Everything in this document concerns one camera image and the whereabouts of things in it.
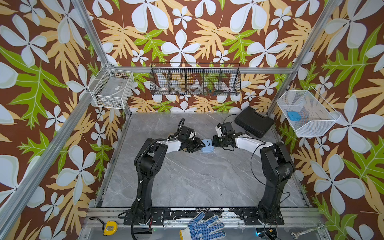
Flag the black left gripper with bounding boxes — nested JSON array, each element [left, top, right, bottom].
[[185, 137, 206, 152]]

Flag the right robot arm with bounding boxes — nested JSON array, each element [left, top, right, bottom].
[[213, 122, 295, 225]]

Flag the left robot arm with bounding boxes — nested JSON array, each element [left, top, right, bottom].
[[131, 127, 206, 224]]

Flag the black plastic tool case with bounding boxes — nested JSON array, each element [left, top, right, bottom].
[[235, 107, 274, 138]]

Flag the blue object in basket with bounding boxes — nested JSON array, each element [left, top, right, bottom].
[[287, 111, 302, 122]]

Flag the blue dotted work glove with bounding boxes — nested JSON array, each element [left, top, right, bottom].
[[179, 212, 226, 240]]

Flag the yellow tape measure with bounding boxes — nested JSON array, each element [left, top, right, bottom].
[[103, 221, 118, 236]]

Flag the silver spanner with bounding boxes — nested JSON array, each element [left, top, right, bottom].
[[291, 226, 322, 240]]

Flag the black wire basket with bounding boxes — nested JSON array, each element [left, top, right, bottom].
[[148, 63, 242, 96]]

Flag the black mounting rail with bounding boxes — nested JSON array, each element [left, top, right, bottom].
[[123, 206, 285, 226]]

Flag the white wire basket right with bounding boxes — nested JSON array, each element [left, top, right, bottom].
[[277, 87, 341, 138]]

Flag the white wire basket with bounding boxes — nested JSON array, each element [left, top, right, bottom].
[[277, 87, 341, 138], [89, 64, 135, 110]]

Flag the white wire basket left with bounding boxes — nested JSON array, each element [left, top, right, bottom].
[[89, 64, 135, 110]]

